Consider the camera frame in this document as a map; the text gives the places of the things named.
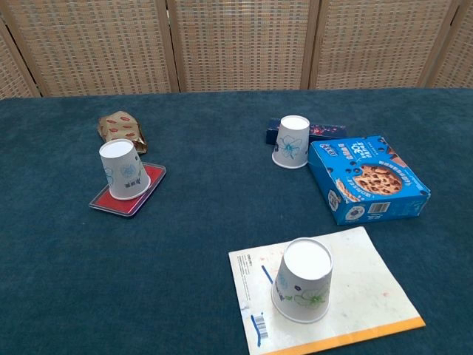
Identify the white cup blue flower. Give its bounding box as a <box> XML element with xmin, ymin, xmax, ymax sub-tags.
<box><xmin>271</xmin><ymin>115</ymin><xmax>310</xmax><ymax>170</ymax></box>

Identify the teal table cloth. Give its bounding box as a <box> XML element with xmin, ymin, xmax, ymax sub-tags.
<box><xmin>0</xmin><ymin>87</ymin><xmax>473</xmax><ymax>355</ymax></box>

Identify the blue cookie box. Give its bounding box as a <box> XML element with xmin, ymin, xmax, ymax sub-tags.
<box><xmin>307</xmin><ymin>135</ymin><xmax>432</xmax><ymax>226</ymax></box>

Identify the woven wooden folding screen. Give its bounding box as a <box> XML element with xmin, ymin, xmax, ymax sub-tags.
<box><xmin>0</xmin><ymin>0</ymin><xmax>473</xmax><ymax>99</ymax></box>

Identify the white cup green flower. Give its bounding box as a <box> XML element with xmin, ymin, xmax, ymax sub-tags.
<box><xmin>270</xmin><ymin>237</ymin><xmax>334</xmax><ymax>324</ymax></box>

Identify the red ink pad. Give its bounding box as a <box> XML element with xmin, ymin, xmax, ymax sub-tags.
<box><xmin>89</xmin><ymin>161</ymin><xmax>168</xmax><ymax>220</ymax></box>

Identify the white cup blue Chinese print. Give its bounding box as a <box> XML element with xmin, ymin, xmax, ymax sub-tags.
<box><xmin>98</xmin><ymin>138</ymin><xmax>152</xmax><ymax>201</ymax></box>

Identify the dark blue small box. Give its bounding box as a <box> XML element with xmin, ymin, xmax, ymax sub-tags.
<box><xmin>265</xmin><ymin>118</ymin><xmax>347</xmax><ymax>146</ymax></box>

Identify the gold red snack packet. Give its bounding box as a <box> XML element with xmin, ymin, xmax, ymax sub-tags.
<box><xmin>98</xmin><ymin>109</ymin><xmax>149</xmax><ymax>155</ymax></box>

